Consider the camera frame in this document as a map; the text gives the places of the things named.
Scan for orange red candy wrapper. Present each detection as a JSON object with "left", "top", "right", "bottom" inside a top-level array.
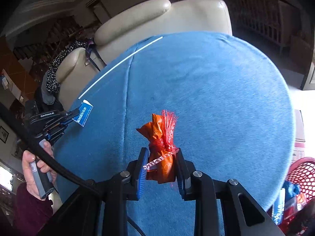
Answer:
[{"left": 137, "top": 110, "right": 179, "bottom": 184}]

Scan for small blue torn flap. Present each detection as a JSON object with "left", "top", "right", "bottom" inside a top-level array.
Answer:
[{"left": 72, "top": 100, "right": 94, "bottom": 127}]

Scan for dark blue toothpaste box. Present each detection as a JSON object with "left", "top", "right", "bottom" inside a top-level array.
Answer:
[{"left": 271, "top": 188, "right": 286, "bottom": 225}]

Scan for blue plastic bag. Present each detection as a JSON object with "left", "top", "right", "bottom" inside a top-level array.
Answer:
[{"left": 283, "top": 181, "right": 301, "bottom": 202}]

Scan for orange medicine box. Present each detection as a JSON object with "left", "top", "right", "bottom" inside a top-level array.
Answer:
[{"left": 283, "top": 193, "right": 308, "bottom": 220}]

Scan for black plastic bag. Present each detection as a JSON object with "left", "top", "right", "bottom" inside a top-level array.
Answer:
[{"left": 286, "top": 199, "right": 314, "bottom": 235}]

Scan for person's left hand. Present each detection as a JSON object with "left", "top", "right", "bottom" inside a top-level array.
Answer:
[{"left": 22, "top": 150, "right": 57, "bottom": 201}]

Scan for dark clothes on sofa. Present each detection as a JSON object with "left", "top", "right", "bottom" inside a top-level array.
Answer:
[{"left": 33, "top": 41, "right": 89, "bottom": 114}]

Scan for blue round tablecloth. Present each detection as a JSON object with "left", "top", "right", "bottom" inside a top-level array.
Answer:
[{"left": 54, "top": 32, "right": 295, "bottom": 235}]

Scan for wooden staircase railing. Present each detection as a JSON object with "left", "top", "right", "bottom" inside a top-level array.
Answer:
[{"left": 13, "top": 16, "right": 82, "bottom": 82}]

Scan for white thin stick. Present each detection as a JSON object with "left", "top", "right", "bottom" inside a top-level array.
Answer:
[{"left": 78, "top": 36, "right": 163, "bottom": 100}]

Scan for cardboard box on floor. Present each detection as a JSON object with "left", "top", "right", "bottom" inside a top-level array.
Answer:
[{"left": 292, "top": 110, "right": 305, "bottom": 162}]

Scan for red plastic mesh basket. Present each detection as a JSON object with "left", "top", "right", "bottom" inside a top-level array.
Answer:
[{"left": 268, "top": 157, "right": 314, "bottom": 235}]

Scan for cream leather sofa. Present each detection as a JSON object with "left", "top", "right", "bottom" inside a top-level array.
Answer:
[{"left": 56, "top": 0, "right": 232, "bottom": 110}]

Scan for wooden baby crib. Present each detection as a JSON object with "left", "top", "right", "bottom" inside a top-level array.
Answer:
[{"left": 224, "top": 0, "right": 311, "bottom": 53}]

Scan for black cable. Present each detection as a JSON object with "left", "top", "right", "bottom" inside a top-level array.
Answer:
[{"left": 0, "top": 103, "right": 148, "bottom": 236}]

